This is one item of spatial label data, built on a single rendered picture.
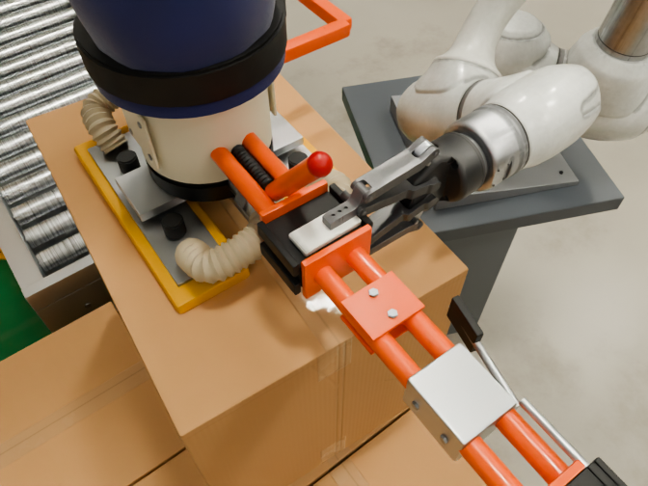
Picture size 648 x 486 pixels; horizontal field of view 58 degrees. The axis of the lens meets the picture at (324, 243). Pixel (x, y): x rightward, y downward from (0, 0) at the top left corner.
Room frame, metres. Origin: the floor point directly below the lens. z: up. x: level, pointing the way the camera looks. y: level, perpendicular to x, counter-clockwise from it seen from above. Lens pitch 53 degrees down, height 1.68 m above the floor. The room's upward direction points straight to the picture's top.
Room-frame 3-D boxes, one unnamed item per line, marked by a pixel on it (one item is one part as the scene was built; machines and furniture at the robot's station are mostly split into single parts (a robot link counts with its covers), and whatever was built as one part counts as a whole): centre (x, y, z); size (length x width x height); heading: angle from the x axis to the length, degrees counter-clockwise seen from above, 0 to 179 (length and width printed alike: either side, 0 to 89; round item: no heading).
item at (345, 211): (0.38, -0.02, 1.24); 0.05 x 0.01 x 0.03; 127
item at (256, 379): (0.56, 0.14, 0.87); 0.60 x 0.40 x 0.40; 33
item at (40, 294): (0.88, 0.37, 0.58); 0.70 x 0.03 x 0.06; 127
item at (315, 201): (0.37, 0.01, 1.20); 0.10 x 0.08 x 0.06; 125
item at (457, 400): (0.19, -0.12, 1.19); 0.07 x 0.07 x 0.04; 35
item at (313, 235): (0.36, 0.00, 1.22); 0.07 x 0.03 x 0.01; 127
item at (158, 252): (0.52, 0.23, 1.09); 0.34 x 0.10 x 0.05; 35
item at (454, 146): (0.46, -0.13, 1.20); 0.09 x 0.07 x 0.08; 127
